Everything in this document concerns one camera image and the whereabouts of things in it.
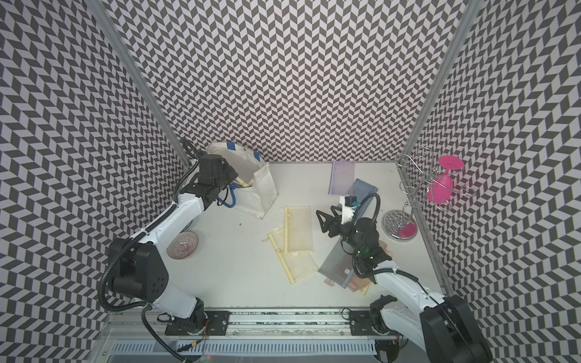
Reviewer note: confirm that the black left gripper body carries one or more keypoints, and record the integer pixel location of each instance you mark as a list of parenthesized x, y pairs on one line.
[(228, 175)]

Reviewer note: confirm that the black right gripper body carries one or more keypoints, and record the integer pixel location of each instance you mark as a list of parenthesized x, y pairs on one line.
[(347, 233)]

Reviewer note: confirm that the grey mesh pouch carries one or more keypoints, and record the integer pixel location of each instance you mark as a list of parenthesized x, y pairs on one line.
[(338, 266)]

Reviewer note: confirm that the white canvas bag blue handles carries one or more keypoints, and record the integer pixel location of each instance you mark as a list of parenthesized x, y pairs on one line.
[(253, 191)]

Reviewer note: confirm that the yellow mesh pouch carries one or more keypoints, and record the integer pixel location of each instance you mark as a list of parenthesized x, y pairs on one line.
[(297, 266), (298, 230)]

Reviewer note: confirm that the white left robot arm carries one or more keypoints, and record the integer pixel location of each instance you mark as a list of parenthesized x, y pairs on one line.
[(136, 275)]

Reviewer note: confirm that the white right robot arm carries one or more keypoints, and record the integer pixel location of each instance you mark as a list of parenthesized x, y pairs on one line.
[(406, 289)]

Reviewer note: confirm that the dark blue flat pouch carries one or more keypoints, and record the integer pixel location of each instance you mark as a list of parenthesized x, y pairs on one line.
[(361, 189)]

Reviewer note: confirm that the lilac mesh pouch rear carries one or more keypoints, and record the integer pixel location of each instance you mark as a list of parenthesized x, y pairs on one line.
[(342, 177)]

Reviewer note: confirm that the pink glass dish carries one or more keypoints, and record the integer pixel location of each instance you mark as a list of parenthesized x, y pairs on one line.
[(183, 245)]

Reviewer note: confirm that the magenta plastic wine glass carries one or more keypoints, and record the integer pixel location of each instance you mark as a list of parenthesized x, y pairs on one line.
[(441, 188)]

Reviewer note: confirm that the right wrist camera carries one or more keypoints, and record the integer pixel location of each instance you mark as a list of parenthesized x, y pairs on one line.
[(349, 206)]

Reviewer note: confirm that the silver wire glass rack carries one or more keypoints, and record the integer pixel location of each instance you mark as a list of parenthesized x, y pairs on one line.
[(416, 189)]

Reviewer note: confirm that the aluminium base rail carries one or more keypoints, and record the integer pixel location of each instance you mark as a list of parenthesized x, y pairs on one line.
[(290, 324)]

